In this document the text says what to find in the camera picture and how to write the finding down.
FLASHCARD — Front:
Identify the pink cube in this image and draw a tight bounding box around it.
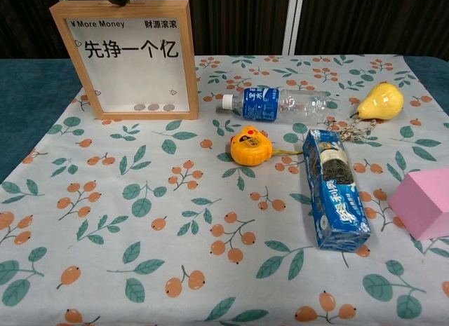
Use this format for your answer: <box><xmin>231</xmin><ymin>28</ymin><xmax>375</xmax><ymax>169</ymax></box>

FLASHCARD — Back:
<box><xmin>388</xmin><ymin>167</ymin><xmax>449</xmax><ymax>241</ymax></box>

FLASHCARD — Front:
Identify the metal chain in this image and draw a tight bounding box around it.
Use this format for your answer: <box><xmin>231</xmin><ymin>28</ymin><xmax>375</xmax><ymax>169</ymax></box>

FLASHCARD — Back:
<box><xmin>326</xmin><ymin>116</ymin><xmax>378</xmax><ymax>144</ymax></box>

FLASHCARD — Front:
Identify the wooden frame money box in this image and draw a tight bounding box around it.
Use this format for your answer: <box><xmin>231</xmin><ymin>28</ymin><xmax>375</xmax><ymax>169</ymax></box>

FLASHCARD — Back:
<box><xmin>48</xmin><ymin>0</ymin><xmax>200</xmax><ymax>121</ymax></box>

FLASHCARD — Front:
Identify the teal table cover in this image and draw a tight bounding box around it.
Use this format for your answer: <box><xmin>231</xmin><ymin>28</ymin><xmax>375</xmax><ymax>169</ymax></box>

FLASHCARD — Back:
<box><xmin>0</xmin><ymin>55</ymin><xmax>449</xmax><ymax>185</ymax></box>

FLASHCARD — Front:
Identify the yellow tape measure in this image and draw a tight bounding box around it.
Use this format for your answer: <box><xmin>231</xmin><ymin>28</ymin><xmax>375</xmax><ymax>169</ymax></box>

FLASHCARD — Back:
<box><xmin>229</xmin><ymin>125</ymin><xmax>304</xmax><ymax>165</ymax></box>

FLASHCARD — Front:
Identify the clear bottle with blue label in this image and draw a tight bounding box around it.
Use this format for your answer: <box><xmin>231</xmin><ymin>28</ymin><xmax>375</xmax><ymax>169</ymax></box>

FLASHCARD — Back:
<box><xmin>221</xmin><ymin>87</ymin><xmax>330</xmax><ymax>125</ymax></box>

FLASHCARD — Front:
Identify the white partition post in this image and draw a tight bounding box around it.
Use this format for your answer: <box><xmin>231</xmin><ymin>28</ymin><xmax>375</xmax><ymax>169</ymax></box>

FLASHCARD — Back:
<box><xmin>282</xmin><ymin>0</ymin><xmax>305</xmax><ymax>56</ymax></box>

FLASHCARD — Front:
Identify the yellow pear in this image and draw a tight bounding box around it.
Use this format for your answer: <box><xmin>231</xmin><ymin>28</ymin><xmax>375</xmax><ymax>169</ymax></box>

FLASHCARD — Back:
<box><xmin>349</xmin><ymin>81</ymin><xmax>405</xmax><ymax>121</ymax></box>

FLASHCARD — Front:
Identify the floral tablecloth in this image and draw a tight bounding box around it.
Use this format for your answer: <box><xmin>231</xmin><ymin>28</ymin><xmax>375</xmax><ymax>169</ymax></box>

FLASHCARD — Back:
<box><xmin>0</xmin><ymin>54</ymin><xmax>449</xmax><ymax>326</ymax></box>

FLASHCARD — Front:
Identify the blue Oreo cookie box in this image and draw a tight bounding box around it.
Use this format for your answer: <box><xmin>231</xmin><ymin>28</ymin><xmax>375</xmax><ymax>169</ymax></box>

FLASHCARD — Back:
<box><xmin>302</xmin><ymin>128</ymin><xmax>372</xmax><ymax>250</ymax></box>

